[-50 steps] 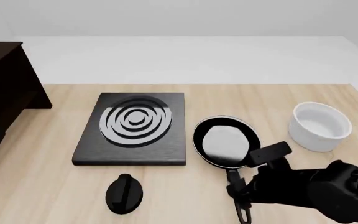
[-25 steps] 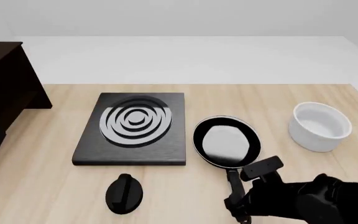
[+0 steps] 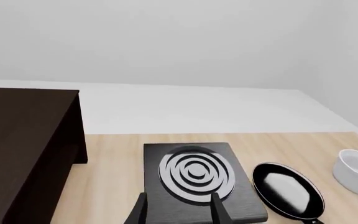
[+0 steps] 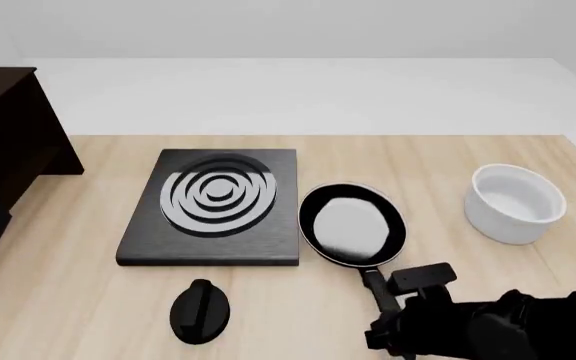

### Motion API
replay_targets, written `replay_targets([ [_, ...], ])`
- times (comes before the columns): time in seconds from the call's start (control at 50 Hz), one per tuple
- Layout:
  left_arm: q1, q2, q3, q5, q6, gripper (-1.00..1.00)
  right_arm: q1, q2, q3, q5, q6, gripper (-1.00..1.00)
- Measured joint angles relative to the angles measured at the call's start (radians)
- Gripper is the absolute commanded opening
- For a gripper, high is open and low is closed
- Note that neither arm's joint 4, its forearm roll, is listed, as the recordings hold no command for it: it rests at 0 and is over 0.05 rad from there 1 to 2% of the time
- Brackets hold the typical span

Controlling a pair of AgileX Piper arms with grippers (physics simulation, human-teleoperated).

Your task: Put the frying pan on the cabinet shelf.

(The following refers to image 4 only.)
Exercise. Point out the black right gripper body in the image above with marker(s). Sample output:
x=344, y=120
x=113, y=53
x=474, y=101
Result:
x=430, y=330

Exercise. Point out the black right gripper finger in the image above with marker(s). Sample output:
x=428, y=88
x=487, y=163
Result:
x=379, y=337

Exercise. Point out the black frying pan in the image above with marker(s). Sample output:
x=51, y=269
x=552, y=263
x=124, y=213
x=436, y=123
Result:
x=350, y=225

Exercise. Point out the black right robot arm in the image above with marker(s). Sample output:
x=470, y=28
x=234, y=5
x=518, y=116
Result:
x=543, y=326

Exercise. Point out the dark brown wooden cabinet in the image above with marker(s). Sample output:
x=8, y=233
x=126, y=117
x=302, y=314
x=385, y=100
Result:
x=8, y=123

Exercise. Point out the small black plate on stalk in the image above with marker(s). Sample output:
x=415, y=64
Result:
x=423, y=278

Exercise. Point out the white ceramic bowl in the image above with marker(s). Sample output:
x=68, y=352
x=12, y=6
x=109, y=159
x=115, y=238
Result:
x=513, y=210

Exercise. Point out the flat black stove plate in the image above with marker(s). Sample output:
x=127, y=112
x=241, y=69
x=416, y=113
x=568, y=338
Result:
x=268, y=240

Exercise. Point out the round black stove knob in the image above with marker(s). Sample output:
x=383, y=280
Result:
x=199, y=315

